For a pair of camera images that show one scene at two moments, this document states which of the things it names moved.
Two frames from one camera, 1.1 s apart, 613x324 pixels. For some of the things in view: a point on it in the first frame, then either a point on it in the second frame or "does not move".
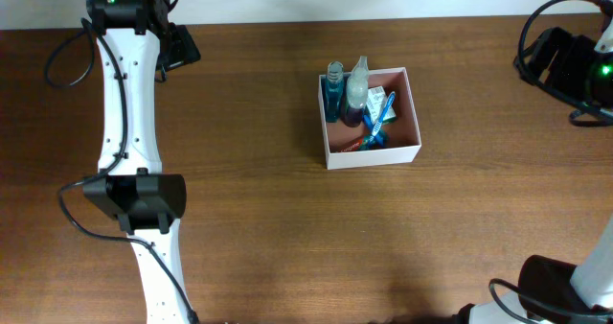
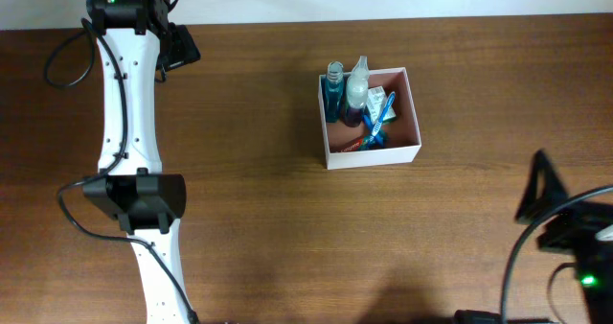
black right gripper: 546,55 to 562,223
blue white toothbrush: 381,117 does not move
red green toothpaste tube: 359,146 does not move
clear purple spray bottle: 357,93 does not move
